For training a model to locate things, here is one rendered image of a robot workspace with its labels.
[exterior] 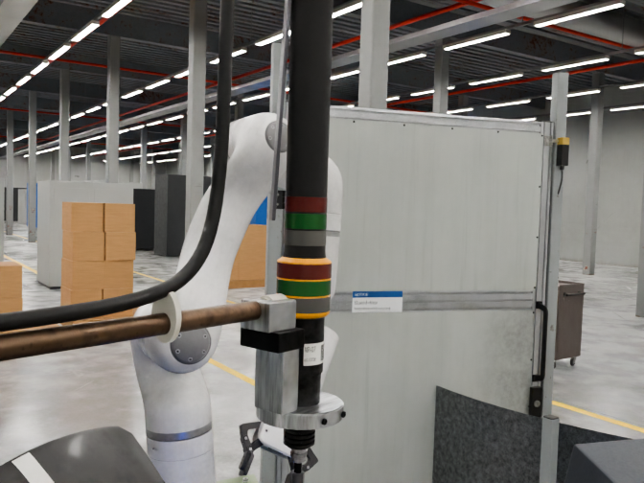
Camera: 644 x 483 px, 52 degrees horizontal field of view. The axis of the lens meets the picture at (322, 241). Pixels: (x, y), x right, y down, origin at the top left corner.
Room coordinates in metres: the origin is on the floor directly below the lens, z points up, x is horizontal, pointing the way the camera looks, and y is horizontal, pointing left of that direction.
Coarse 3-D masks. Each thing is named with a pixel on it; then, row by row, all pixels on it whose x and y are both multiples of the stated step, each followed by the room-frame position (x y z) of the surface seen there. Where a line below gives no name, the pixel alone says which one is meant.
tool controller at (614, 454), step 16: (576, 448) 1.05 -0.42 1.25; (592, 448) 1.05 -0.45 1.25; (608, 448) 1.05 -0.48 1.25; (624, 448) 1.06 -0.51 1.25; (640, 448) 1.06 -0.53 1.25; (576, 464) 1.05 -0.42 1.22; (592, 464) 1.01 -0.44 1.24; (608, 464) 1.01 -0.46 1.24; (624, 464) 1.02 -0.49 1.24; (640, 464) 1.02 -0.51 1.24; (576, 480) 1.05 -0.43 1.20; (592, 480) 1.01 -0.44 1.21; (608, 480) 0.98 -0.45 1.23; (624, 480) 0.97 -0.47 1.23; (640, 480) 0.98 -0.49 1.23
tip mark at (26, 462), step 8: (24, 456) 0.50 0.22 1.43; (32, 456) 0.50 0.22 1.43; (16, 464) 0.49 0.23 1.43; (24, 464) 0.49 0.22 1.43; (32, 464) 0.50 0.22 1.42; (24, 472) 0.49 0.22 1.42; (32, 472) 0.49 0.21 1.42; (40, 472) 0.49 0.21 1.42; (32, 480) 0.49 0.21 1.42; (40, 480) 0.49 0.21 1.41; (48, 480) 0.49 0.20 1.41
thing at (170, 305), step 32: (224, 0) 0.45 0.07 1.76; (224, 32) 0.45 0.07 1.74; (224, 64) 0.45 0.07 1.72; (224, 96) 0.45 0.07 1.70; (224, 128) 0.45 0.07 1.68; (224, 160) 0.45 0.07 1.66; (192, 256) 0.43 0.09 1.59; (160, 288) 0.41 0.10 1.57; (0, 320) 0.33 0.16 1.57; (32, 320) 0.34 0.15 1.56; (64, 320) 0.36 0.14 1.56
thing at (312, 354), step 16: (304, 320) 0.50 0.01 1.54; (320, 320) 0.51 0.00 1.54; (320, 336) 0.51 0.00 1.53; (304, 352) 0.50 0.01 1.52; (320, 352) 0.51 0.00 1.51; (304, 368) 0.50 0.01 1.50; (320, 368) 0.51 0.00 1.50; (304, 384) 0.51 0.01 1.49; (320, 384) 0.52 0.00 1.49; (304, 400) 0.51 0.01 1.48; (288, 432) 0.51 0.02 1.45; (304, 432) 0.51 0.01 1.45; (304, 448) 0.51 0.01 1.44
